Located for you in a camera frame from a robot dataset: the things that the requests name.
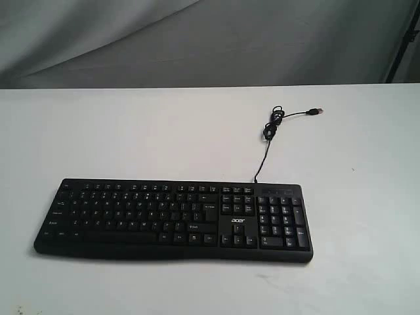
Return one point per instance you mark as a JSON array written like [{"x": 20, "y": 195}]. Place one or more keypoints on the black acer keyboard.
[{"x": 165, "y": 220}]

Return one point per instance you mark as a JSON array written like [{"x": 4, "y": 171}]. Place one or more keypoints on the grey backdrop cloth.
[{"x": 142, "y": 44}]

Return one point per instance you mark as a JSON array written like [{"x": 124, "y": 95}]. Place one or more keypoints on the black tripod stand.
[{"x": 409, "y": 37}]

